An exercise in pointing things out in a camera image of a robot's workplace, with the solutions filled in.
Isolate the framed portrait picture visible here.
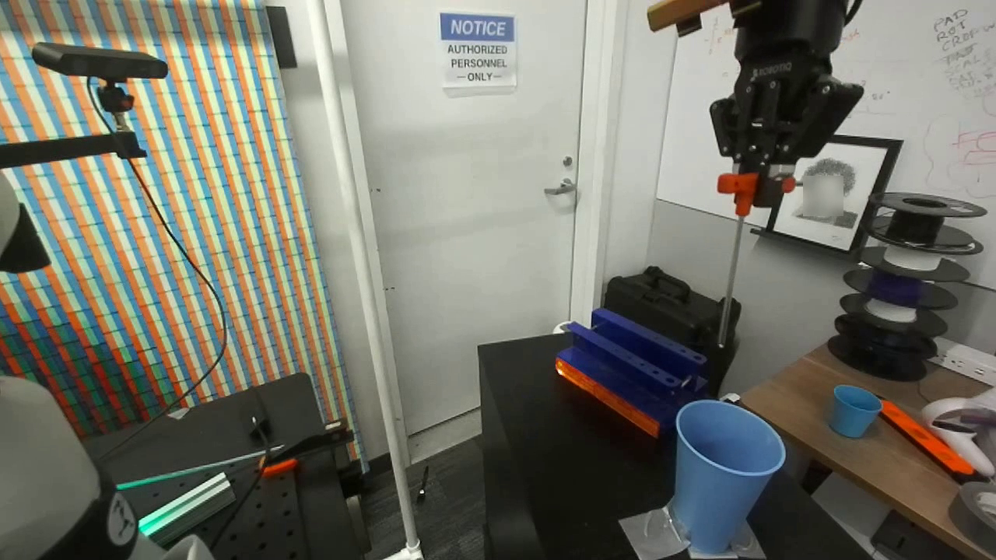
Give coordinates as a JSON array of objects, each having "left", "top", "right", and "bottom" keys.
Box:
[{"left": 766, "top": 130, "right": 904, "bottom": 257}]

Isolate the black perforated side table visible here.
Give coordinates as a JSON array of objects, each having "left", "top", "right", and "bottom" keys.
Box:
[{"left": 85, "top": 371, "right": 374, "bottom": 560}]

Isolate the blue rack with orange edge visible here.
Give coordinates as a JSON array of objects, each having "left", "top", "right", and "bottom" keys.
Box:
[{"left": 551, "top": 305, "right": 713, "bottom": 441}]

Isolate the white vertical pole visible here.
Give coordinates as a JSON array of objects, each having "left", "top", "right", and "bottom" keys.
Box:
[{"left": 306, "top": 0, "right": 427, "bottom": 560}]

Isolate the stack of filament spools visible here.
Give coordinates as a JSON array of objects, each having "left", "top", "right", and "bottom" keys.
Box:
[{"left": 825, "top": 191, "right": 988, "bottom": 384}]

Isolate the large blue plastic cup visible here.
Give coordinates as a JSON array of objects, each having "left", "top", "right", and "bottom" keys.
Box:
[{"left": 666, "top": 399, "right": 791, "bottom": 557}]

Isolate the orange flat tool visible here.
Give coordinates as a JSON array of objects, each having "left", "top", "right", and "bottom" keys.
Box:
[{"left": 878, "top": 399, "right": 980, "bottom": 483}]

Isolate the black camera cable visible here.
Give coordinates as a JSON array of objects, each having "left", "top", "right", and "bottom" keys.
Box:
[{"left": 87, "top": 78, "right": 231, "bottom": 416}]

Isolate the white handheld device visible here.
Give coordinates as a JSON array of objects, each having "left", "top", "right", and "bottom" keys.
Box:
[{"left": 919, "top": 385, "right": 996, "bottom": 483}]

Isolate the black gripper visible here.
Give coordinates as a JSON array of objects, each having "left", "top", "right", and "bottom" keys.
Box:
[{"left": 707, "top": 55, "right": 866, "bottom": 208}]

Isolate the small blue cup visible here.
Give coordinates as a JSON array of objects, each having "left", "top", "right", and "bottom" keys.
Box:
[{"left": 825, "top": 384, "right": 882, "bottom": 441}]

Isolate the metal rod with orange handle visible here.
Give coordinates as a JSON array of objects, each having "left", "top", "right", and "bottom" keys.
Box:
[{"left": 713, "top": 172, "right": 800, "bottom": 356}]

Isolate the silver door handle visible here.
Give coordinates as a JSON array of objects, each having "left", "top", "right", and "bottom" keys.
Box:
[{"left": 541, "top": 154, "right": 577, "bottom": 203}]

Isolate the blue notice sign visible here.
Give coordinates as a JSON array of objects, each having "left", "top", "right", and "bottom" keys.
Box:
[{"left": 436, "top": 9, "right": 518, "bottom": 94}]

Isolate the grey tape roll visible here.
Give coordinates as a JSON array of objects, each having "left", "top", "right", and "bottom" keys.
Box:
[{"left": 950, "top": 480, "right": 996, "bottom": 553}]

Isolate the wooden table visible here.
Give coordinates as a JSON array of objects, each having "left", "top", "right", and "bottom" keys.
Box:
[{"left": 738, "top": 343, "right": 996, "bottom": 560}]

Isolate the black camera on stand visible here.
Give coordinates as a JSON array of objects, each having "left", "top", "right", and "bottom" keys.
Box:
[{"left": 29, "top": 39, "right": 172, "bottom": 84}]

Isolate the white door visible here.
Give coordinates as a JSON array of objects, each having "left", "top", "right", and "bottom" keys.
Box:
[{"left": 340, "top": 0, "right": 590, "bottom": 438}]

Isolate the wooden stick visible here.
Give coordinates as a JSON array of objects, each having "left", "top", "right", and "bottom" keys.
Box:
[{"left": 645, "top": 0, "right": 738, "bottom": 35}]

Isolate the black carrying case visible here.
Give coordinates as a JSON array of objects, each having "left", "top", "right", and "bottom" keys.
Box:
[{"left": 600, "top": 266, "right": 743, "bottom": 389}]

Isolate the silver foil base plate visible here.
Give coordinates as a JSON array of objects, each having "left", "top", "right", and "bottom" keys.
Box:
[{"left": 617, "top": 504, "right": 767, "bottom": 560}]

